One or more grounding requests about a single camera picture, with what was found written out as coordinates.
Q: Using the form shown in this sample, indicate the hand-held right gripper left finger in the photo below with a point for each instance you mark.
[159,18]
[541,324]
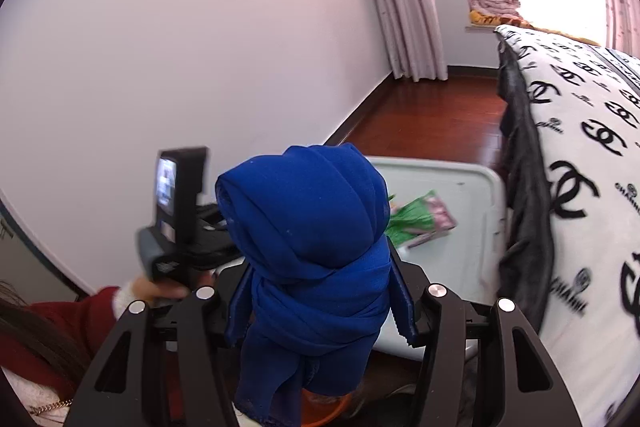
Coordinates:
[200,332]

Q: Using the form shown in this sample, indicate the person's left forearm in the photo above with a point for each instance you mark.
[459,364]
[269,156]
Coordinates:
[80,317]

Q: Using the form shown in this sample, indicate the folded pink blanket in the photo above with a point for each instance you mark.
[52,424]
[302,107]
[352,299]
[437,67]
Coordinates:
[492,2]

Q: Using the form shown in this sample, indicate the yellow printed cloth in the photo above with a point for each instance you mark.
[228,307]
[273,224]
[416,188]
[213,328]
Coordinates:
[500,21]

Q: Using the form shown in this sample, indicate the person's torso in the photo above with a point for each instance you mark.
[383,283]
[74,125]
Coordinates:
[25,382]

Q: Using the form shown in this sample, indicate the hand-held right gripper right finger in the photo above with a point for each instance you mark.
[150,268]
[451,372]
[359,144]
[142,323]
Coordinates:
[402,302]

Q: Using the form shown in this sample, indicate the white plastic lid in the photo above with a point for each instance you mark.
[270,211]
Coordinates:
[465,207]

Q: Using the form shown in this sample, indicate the blue cloth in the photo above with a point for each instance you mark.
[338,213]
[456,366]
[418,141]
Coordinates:
[310,232]

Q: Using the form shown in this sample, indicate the dark grey cloth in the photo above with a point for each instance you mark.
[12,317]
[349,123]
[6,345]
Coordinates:
[525,207]

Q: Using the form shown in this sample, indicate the orange plastic bin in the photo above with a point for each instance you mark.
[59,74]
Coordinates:
[325,412]

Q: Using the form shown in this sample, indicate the person's left hand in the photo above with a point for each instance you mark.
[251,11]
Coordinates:
[160,289]

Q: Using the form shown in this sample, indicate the green cardboard box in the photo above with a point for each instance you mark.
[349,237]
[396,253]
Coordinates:
[420,219]

